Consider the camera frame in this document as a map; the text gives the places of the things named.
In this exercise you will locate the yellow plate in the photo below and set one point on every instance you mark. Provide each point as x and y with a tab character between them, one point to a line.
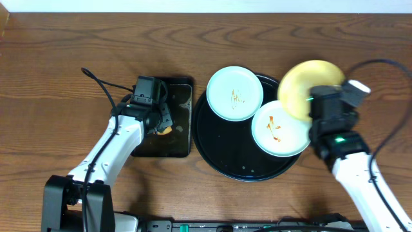
294	88

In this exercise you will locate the black round tray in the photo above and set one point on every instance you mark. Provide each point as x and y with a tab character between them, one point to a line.
230	149

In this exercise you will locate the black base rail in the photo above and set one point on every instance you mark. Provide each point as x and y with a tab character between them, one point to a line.
208	226

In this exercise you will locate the light blue plate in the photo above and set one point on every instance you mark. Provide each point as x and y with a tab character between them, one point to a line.
277	133
234	93

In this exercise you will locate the black rectangular tray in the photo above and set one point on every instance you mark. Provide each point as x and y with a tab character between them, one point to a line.
177	142

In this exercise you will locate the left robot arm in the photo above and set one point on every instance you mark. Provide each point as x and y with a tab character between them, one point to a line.
81	200

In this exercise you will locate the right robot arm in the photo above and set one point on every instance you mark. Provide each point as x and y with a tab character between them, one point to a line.
348	158

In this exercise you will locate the light blue plate top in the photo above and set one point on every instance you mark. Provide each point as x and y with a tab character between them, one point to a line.
234	93

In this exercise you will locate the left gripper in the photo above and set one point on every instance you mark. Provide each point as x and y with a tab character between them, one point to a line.
166	121

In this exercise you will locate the green orange sponge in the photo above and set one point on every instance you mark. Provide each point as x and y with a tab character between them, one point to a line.
163	131

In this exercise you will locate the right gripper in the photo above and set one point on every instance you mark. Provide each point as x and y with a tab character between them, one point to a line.
352	120

